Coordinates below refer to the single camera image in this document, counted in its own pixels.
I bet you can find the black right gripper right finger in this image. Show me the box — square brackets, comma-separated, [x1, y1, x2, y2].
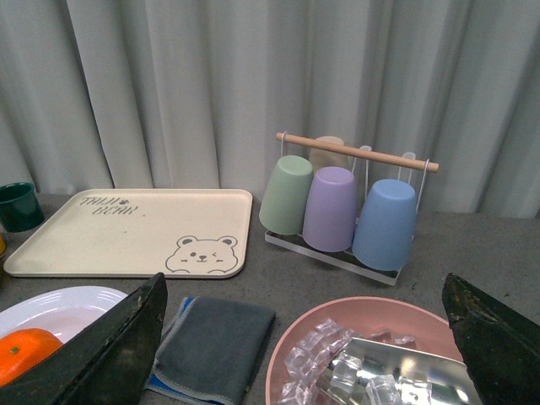
[441, 273, 539, 404]

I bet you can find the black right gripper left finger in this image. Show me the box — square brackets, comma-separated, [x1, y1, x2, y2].
[1, 273, 168, 404]

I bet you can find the white plate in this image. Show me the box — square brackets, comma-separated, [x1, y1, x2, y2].
[1, 286, 127, 343]

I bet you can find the orange fruit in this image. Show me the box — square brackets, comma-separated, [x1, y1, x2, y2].
[1, 328, 62, 386]

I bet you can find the metal scoop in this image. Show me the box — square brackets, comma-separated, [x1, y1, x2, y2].
[316, 337, 481, 404]

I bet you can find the pink bowl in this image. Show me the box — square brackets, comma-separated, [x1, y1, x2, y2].
[266, 296, 462, 404]

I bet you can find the grey blue folded cloth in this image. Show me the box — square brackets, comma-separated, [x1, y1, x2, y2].
[146, 296, 276, 404]

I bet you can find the clear ice cube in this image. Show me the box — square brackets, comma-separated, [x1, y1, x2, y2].
[283, 346, 314, 380]
[315, 318, 343, 340]
[330, 352, 364, 393]
[366, 375, 402, 405]

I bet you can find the beige bear tray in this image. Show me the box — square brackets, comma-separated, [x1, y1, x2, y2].
[4, 189, 252, 278]

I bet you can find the yellow mug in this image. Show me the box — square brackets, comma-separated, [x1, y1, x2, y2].
[0, 235, 7, 257]

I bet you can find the blue cup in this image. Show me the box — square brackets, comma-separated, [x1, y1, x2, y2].
[352, 179, 417, 272]

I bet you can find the dark green mug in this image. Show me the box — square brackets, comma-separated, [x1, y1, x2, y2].
[1, 182, 45, 233]

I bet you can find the purple cup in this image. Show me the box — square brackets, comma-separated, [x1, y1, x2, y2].
[301, 166, 358, 252]

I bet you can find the green cup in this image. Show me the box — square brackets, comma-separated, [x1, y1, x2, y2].
[259, 155, 313, 235]

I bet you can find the beige cup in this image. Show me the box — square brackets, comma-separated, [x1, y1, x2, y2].
[309, 136, 349, 173]

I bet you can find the grey curtain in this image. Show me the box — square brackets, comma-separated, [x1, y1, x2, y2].
[1, 1, 539, 218]

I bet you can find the white cup rack wooden handle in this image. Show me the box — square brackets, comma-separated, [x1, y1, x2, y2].
[265, 132, 439, 286]

